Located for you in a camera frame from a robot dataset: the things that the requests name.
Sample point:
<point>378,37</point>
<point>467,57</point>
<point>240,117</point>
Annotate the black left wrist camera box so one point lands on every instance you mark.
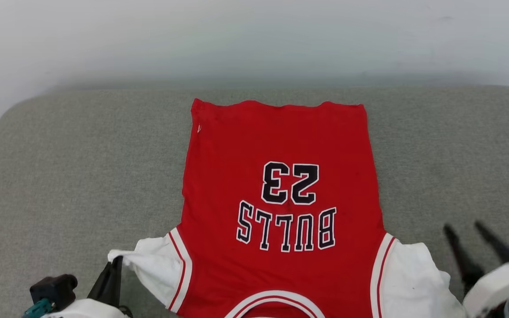
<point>53,287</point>

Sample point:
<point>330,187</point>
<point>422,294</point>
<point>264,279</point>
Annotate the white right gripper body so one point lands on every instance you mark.
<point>497,282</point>

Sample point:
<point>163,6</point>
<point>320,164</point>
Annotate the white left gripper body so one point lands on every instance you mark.
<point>86,310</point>

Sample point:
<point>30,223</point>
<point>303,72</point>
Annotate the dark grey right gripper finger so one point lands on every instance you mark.
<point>495,245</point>
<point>464,265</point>

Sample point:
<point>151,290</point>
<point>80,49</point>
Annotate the red basketball jersey white sleeves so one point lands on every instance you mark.
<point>281,141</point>

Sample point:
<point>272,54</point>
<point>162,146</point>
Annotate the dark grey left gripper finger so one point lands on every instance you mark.
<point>119,282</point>
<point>103,287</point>

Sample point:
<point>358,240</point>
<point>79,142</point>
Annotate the grey fabric sofa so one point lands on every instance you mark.
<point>82,176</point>

